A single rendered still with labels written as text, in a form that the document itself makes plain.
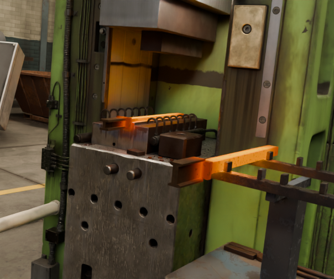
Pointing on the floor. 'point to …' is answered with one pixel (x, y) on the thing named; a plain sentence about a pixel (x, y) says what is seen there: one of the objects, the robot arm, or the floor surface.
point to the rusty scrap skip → (34, 94)
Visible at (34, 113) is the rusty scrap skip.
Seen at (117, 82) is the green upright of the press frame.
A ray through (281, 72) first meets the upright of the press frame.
